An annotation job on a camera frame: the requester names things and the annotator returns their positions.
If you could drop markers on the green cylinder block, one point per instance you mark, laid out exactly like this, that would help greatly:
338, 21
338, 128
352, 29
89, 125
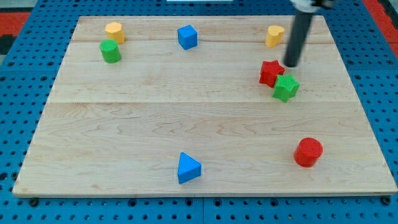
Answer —
110, 51

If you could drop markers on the red star block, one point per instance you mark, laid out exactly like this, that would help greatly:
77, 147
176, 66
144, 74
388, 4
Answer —
269, 72

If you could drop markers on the yellow heart block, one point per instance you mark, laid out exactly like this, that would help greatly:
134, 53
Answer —
274, 35

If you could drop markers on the light wooden board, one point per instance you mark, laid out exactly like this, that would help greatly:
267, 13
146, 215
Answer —
117, 129

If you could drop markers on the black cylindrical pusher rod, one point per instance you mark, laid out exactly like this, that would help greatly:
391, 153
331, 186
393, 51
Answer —
298, 35

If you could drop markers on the red cylinder block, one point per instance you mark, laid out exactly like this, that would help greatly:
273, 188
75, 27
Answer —
308, 151

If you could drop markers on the green star block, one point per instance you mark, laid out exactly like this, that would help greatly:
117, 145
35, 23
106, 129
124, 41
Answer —
285, 87

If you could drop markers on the blue cube block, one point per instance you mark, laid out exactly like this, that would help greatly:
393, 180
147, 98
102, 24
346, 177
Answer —
187, 37

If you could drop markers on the grey robot end mount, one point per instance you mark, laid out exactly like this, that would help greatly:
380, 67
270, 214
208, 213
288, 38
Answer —
312, 6

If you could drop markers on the yellow hexagon block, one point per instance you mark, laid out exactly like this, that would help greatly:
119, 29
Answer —
115, 31

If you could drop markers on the blue triangle block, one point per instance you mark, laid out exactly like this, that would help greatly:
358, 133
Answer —
188, 168

